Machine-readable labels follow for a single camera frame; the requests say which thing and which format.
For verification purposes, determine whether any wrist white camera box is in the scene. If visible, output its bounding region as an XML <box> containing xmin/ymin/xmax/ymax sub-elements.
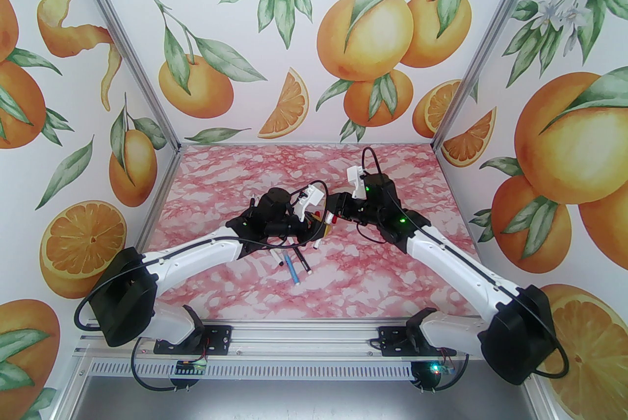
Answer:
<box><xmin>293</xmin><ymin>186</ymin><xmax>326</xmax><ymax>218</ymax></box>
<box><xmin>345</xmin><ymin>165</ymin><xmax>367</xmax><ymax>200</ymax></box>

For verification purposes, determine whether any slim black pen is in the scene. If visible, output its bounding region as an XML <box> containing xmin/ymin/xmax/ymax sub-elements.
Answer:
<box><xmin>293</xmin><ymin>248</ymin><xmax>313</xmax><ymax>275</ymax></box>

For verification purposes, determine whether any aluminium frame post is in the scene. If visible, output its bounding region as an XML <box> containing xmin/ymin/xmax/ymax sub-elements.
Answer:
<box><xmin>431</xmin><ymin>0</ymin><xmax>574</xmax><ymax>153</ymax></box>
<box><xmin>59</xmin><ymin>0</ymin><xmax>181</xmax><ymax>158</ymax></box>

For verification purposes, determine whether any slotted metal strip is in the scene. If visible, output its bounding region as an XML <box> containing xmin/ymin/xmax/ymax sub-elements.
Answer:
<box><xmin>81</xmin><ymin>359</ymin><xmax>530</xmax><ymax>382</ymax></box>

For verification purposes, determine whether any black base cable loop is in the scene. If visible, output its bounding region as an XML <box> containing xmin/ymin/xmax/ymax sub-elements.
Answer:
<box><xmin>129</xmin><ymin>335</ymin><xmax>207</xmax><ymax>393</ymax></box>
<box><xmin>412</xmin><ymin>352</ymin><xmax>471</xmax><ymax>393</ymax></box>

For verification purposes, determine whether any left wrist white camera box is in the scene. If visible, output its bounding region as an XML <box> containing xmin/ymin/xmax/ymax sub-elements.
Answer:
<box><xmin>293</xmin><ymin>186</ymin><xmax>326</xmax><ymax>218</ymax></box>

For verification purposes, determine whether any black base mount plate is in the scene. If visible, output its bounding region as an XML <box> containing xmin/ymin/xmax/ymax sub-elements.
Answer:
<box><xmin>154</xmin><ymin>325</ymin><xmax>232</xmax><ymax>355</ymax></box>
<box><xmin>380</xmin><ymin>325</ymin><xmax>457</xmax><ymax>357</ymax></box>

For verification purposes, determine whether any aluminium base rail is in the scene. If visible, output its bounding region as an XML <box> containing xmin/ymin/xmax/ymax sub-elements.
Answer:
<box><xmin>74</xmin><ymin>305</ymin><xmax>540</xmax><ymax>362</ymax></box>

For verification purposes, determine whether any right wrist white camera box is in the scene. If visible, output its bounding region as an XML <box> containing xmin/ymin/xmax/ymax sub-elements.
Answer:
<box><xmin>345</xmin><ymin>165</ymin><xmax>367</xmax><ymax>200</ymax></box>

